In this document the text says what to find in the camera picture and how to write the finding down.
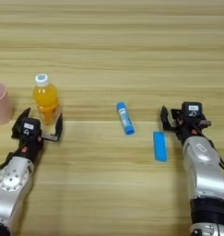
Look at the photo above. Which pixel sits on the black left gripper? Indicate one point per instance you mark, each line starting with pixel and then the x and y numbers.
pixel 30 149

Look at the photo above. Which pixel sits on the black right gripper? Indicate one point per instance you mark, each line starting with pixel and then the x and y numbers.
pixel 190 129

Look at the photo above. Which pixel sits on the orange juice bottle white cap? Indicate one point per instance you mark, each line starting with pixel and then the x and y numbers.
pixel 45 98

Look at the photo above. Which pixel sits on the blue bar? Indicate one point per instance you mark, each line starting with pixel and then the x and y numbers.
pixel 159 146

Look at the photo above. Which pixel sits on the blue glue stick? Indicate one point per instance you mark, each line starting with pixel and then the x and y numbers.
pixel 125 118

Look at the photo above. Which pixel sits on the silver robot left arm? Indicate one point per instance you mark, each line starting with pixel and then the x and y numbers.
pixel 12 187

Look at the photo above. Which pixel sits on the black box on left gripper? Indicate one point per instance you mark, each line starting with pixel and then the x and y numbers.
pixel 29 126

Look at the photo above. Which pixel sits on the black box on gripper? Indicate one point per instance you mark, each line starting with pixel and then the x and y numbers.
pixel 192 110
pixel 29 126

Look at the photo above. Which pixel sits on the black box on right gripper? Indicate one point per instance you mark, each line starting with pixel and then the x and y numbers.
pixel 192 110

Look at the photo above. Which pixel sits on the pink plastic cup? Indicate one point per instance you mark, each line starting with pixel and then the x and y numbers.
pixel 1 107

